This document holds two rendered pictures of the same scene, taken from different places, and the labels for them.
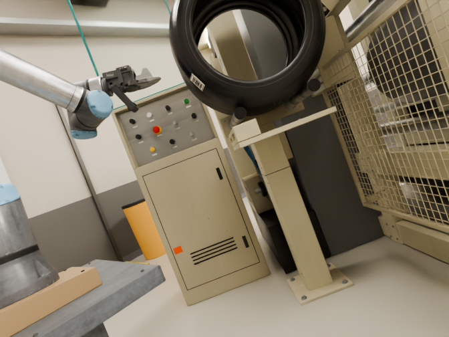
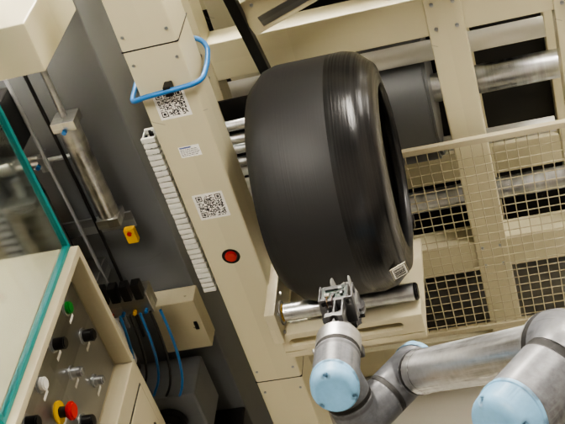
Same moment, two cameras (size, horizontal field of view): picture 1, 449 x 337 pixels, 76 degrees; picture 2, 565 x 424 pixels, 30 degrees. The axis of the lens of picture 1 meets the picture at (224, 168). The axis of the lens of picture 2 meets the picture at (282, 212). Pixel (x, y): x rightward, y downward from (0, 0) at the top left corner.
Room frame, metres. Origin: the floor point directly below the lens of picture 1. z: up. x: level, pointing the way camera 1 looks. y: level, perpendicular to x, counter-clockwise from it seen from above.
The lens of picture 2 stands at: (0.74, 1.82, 2.58)
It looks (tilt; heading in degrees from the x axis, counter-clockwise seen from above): 34 degrees down; 286
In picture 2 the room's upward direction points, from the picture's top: 19 degrees counter-clockwise
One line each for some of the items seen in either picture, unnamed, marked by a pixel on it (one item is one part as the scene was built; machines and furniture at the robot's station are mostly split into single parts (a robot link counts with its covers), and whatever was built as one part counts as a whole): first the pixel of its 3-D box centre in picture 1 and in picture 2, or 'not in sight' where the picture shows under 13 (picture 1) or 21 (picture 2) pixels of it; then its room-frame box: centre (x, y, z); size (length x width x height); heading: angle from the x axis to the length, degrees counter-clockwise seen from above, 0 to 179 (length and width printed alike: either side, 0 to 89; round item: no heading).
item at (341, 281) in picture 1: (317, 281); not in sight; (1.46, -0.24, 0.01); 0.27 x 0.27 x 0.02; 1
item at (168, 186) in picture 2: not in sight; (183, 212); (1.54, -0.21, 1.19); 0.05 x 0.04 x 0.48; 91
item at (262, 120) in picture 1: (261, 114); (281, 277); (1.38, -0.26, 0.90); 0.40 x 0.03 x 0.10; 91
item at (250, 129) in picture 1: (242, 134); (351, 321); (1.20, -0.12, 0.83); 0.36 x 0.09 x 0.06; 1
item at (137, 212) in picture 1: (150, 226); not in sight; (3.35, 1.05, 0.33); 0.43 x 0.42 x 0.66; 131
